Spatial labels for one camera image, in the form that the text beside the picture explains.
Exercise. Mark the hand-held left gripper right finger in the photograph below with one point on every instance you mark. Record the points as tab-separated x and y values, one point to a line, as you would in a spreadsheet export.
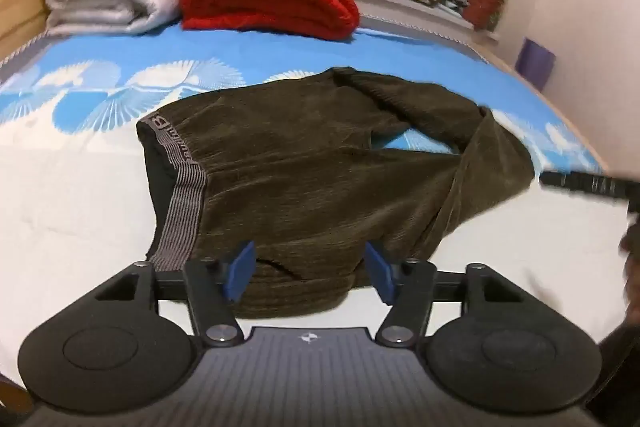
381	274

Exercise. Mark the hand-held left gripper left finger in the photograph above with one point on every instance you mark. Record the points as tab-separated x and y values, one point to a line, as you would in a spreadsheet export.
239	272

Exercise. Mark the purple box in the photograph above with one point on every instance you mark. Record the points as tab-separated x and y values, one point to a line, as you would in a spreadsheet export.
535	64

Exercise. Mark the blue white printed bed sheet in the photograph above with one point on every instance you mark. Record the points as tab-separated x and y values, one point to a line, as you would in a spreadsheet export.
75	187

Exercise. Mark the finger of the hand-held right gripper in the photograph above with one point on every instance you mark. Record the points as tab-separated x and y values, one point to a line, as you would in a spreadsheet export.
585	185

